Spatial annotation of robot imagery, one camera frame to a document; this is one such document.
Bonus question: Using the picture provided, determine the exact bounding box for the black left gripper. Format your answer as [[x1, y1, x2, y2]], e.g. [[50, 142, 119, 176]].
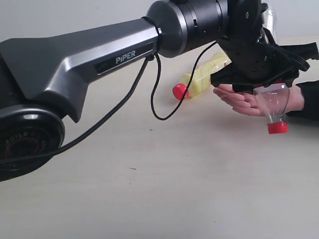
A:
[[210, 29, 319, 93]]

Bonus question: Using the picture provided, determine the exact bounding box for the yellow bottle with red cap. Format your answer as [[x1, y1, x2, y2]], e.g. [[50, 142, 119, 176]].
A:
[[172, 51, 231, 100]]

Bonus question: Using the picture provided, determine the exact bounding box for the clear red-label cola bottle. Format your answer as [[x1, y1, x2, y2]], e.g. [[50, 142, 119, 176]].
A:
[[253, 4, 290, 134]]

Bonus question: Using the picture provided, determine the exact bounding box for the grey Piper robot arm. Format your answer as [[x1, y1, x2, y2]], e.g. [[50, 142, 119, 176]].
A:
[[0, 0, 319, 181]]

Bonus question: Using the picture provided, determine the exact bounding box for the bare open human hand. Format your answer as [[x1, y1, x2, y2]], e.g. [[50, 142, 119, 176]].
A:
[[213, 84, 304, 117]]

